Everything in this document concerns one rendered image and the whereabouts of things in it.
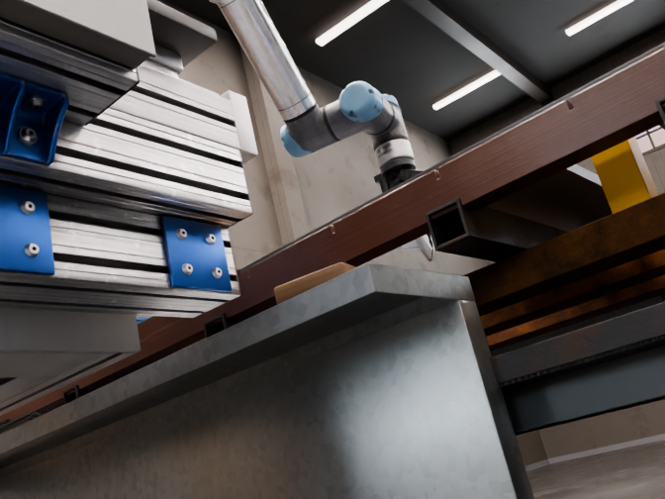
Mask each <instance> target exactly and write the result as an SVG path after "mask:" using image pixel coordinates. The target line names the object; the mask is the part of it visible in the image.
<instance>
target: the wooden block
mask: <svg viewBox="0 0 665 499"><path fill-rule="evenodd" d="M354 268H356V267H355V266H352V265H349V264H346V263H343V262H339V263H336V264H334V265H331V266H329V267H326V268H323V269H321V270H318V271H316V272H313V273H310V274H308V275H305V276H303V277H300V278H298V279H295V280H292V281H290V282H287V283H285V284H282V285H279V286H277V287H275V288H274V293H275V298H276V302H277V305H278V304H280V303H282V302H284V301H286V300H289V299H291V298H293V297H295V296H297V295H299V294H301V293H303V292H306V291H308V290H310V289H312V288H314V287H316V286H318V285H321V284H323V283H325V282H327V281H329V280H331V279H333V278H335V277H338V276H340V275H342V274H344V273H346V272H348V271H350V270H353V269H354Z"/></svg>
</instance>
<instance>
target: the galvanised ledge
mask: <svg viewBox="0 0 665 499"><path fill-rule="evenodd" d="M456 300H468V301H476V300H475V297H474V294H473V290H472V287H471V284H470V280H469V277H468V276H461V275H454V274H447V273H440V272H433V271H425V270H418V269H411V268H405V267H398V266H391V265H384V264H377V263H370V262H366V263H364V264H362V265H360V266H358V267H356V268H354V269H353V270H350V271H348V272H346V273H344V274H342V275H340V276H338V277H335V278H333V279H331V280H329V281H327V282H325V283H323V284H321V285H318V286H316V287H314V288H312V289H310V290H308V291H306V292H303V293H301V294H299V295H297V296H295V297H293V298H291V299H289V300H286V301H284V302H282V303H280V304H278V305H276V306H274V307H271V308H269V309H267V310H265V311H263V312H261V313H259V314H256V315H254V316H252V317H250V318H248V319H246V320H244V321H242V322H239V323H237V324H235V325H233V326H231V327H229V328H227V329H224V330H222V331H220V332H218V333H216V334H214V335H212V336H210V337H208V338H206V339H204V340H202V341H200V342H198V343H196V344H193V345H191V346H189V347H187V348H185V349H182V350H180V351H177V352H175V353H173V354H171V355H169V356H167V357H165V358H162V359H160V360H158V361H156V362H154V363H152V364H150V365H147V366H145V367H143V368H141V369H139V370H137V371H135V372H133V373H130V374H128V375H126V376H124V377H122V378H120V379H118V380H115V381H113V382H111V383H109V384H107V385H105V386H103V387H101V388H98V389H96V390H94V391H92V392H90V393H88V394H86V395H83V396H81V397H79V398H77V399H75V400H73V401H71V402H68V403H66V404H64V405H62V406H60V407H58V408H56V409H54V410H51V411H49V412H47V413H45V414H43V415H41V416H39V417H36V418H35V419H33V420H31V421H29V422H27V423H25V424H23V425H20V426H18V427H16V428H14V429H12V430H10V431H8V432H5V433H3V434H1V435H0V478H2V477H5V476H7V475H10V474H12V473H15V472H17V471H20V470H23V469H25V468H28V467H30V466H33V465H35V464H38V463H41V462H43V461H46V460H48V459H51V458H53V457H56V456H58V455H61V454H64V453H66V452H69V451H71V450H74V449H78V448H81V447H83V446H86V445H88V444H91V443H93V442H96V441H98V440H101V439H104V438H106V437H109V436H111V435H114V434H116V433H118V432H120V431H123V430H126V429H128V428H131V427H133V426H136V425H138V424H141V423H144V422H146V421H149V420H151V419H154V418H156V417H159V416H161V415H164V414H167V413H169V412H172V411H174V410H177V409H179V408H182V407H185V406H187V405H190V404H192V403H195V402H197V401H200V400H202V399H205V398H208V397H210V396H213V395H215V394H218V393H220V392H223V391H226V390H228V389H231V388H233V387H236V386H238V385H241V384H243V383H246V382H248V381H250V380H253V379H255V378H258V377H260V376H263V375H265V374H268V373H271V372H273V371H276V370H278V369H281V368H283V367H286V366H289V365H291V364H294V363H296V362H299V361H301V360H304V359H306V358H309V357H312V356H314V355H317V354H319V353H322V352H324V351H327V350H330V349H334V348H336V347H339V346H341V345H344V344H346V343H349V342H352V341H354V340H357V339H359V338H362V337H364V336H367V335H369V334H372V333H375V332H377V331H380V330H382V329H385V328H387V327H390V326H393V325H395V324H398V323H400V322H403V321H405V320H408V319H410V318H413V317H416V316H418V315H420V314H422V313H425V312H427V311H430V310H433V309H435V308H438V307H440V306H443V305H445V304H448V303H450V302H453V301H456Z"/></svg>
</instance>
